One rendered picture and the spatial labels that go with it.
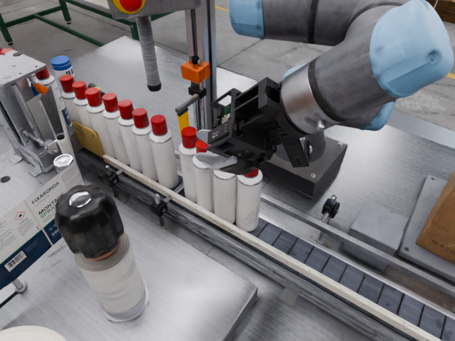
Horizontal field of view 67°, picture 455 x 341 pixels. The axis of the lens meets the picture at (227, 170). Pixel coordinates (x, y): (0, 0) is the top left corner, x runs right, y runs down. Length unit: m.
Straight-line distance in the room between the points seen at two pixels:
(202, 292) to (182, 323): 0.07
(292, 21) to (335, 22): 0.05
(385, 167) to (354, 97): 0.76
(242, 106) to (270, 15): 0.11
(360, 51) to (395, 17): 0.04
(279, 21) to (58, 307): 0.64
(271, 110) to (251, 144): 0.06
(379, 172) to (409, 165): 0.10
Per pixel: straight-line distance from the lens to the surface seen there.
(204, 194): 0.77
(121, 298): 0.65
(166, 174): 0.85
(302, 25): 0.44
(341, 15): 0.43
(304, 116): 0.38
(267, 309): 0.77
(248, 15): 0.46
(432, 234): 0.89
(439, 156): 1.22
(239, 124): 0.44
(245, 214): 0.75
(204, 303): 0.72
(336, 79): 0.36
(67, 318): 0.77
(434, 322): 0.80
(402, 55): 0.34
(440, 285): 0.74
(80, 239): 0.51
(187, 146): 0.74
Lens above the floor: 1.53
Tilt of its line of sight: 44 degrees down
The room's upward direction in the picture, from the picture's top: straight up
